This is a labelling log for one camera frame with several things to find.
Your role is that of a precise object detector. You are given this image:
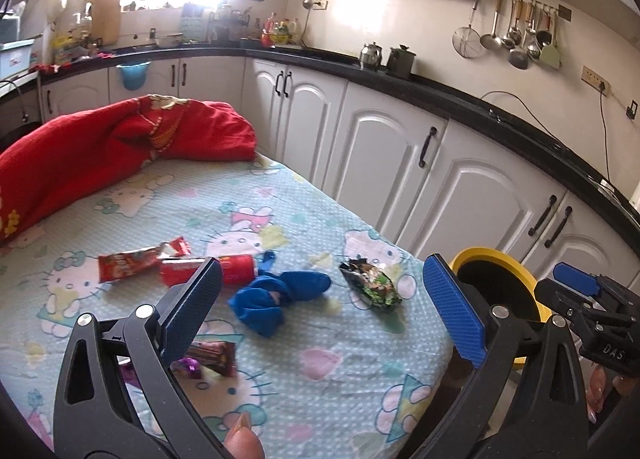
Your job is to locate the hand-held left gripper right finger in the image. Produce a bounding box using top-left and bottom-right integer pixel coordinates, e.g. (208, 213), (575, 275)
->
(422, 254), (591, 459)

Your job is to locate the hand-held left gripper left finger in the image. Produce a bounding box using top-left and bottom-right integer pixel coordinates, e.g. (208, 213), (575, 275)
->
(52, 256), (236, 459)

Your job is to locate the yellow rim trash bin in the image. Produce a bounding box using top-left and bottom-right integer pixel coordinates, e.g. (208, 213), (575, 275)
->
(449, 247), (551, 370)

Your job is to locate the row of hanging kitchen utensils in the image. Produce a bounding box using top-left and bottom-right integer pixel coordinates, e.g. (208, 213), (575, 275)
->
(480, 0), (563, 70)

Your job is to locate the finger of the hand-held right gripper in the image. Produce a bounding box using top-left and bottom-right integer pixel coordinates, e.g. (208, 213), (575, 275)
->
(554, 262), (638, 312)
(534, 279), (633, 335)

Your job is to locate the brown chocolate wrapper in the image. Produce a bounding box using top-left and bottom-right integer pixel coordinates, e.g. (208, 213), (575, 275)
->
(186, 339), (237, 376)

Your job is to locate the blue plastic crate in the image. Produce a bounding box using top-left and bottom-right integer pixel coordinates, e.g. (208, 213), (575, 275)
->
(0, 39), (36, 82)

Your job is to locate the wooden cutting board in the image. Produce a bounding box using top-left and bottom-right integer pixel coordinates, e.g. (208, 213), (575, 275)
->
(84, 0), (122, 46)

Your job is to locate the black power cable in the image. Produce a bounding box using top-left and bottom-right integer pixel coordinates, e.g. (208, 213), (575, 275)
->
(599, 85), (615, 186)
(481, 91), (576, 152)

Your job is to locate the dark lidded pot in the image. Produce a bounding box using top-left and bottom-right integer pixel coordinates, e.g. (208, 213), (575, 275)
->
(387, 45), (417, 78)

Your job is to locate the cartoon cat printed bedsheet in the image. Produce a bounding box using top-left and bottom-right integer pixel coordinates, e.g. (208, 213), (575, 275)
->
(0, 151), (453, 459)

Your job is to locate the green snack wrapper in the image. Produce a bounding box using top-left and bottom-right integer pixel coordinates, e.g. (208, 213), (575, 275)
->
(339, 259), (403, 312)

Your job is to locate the black countertop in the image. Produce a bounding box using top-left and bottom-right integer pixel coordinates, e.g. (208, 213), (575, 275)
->
(40, 41), (640, 227)

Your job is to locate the beige wall socket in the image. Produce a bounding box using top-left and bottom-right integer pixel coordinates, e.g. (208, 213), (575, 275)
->
(581, 65), (612, 97)

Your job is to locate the red floral quilt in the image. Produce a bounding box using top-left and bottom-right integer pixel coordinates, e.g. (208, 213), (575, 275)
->
(0, 95), (258, 246)

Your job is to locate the group of condiment bottles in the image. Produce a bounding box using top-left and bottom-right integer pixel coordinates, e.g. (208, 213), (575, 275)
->
(260, 13), (306, 47)

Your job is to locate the purple candy wrapper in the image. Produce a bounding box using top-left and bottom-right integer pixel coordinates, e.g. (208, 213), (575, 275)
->
(120, 358), (203, 385)

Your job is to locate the wire strainer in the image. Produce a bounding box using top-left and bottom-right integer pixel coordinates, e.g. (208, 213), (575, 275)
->
(452, 0), (482, 58)

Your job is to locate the steel teapot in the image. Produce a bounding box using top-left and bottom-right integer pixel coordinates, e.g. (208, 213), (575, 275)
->
(360, 42), (383, 72)

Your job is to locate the long red snack wrapper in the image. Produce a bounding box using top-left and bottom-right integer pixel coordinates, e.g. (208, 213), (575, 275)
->
(97, 237), (192, 284)

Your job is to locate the row of white cabinet doors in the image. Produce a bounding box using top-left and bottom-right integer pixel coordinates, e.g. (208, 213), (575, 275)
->
(40, 56), (640, 300)

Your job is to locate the black bucket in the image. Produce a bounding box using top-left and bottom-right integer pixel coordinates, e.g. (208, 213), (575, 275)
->
(0, 121), (41, 150)

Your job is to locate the blue hanging bin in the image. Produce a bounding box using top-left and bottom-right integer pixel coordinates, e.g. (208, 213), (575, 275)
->
(116, 60), (152, 91)

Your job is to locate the red cloth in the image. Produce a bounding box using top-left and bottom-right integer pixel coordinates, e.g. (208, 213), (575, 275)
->
(37, 51), (116, 74)

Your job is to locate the person's left hand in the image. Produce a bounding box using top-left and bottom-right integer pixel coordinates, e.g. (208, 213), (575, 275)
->
(223, 413), (264, 459)

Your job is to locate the person's right hand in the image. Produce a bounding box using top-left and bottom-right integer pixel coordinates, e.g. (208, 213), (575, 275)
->
(586, 366), (638, 425)

